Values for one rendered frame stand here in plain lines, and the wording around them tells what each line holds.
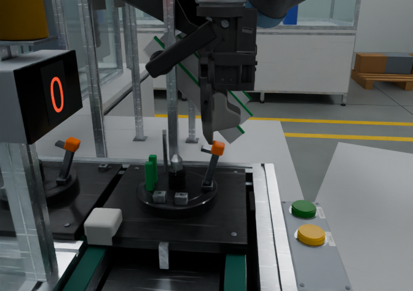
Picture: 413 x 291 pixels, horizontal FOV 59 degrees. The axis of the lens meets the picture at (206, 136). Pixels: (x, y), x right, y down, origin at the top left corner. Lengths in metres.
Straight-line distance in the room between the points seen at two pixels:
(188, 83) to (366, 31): 8.80
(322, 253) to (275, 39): 4.06
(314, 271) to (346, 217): 0.33
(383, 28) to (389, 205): 8.77
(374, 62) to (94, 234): 5.85
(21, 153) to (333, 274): 0.41
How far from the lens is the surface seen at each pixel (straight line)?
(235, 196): 0.65
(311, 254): 0.56
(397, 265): 0.75
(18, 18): 0.40
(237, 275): 0.53
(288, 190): 0.91
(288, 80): 4.62
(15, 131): 0.38
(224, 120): 0.56
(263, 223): 0.60
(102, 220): 0.57
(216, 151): 0.59
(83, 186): 0.71
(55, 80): 0.42
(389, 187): 1.00
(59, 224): 0.62
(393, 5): 9.62
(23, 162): 0.45
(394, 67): 6.33
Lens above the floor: 1.30
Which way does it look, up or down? 22 degrees down
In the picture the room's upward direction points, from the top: straight up
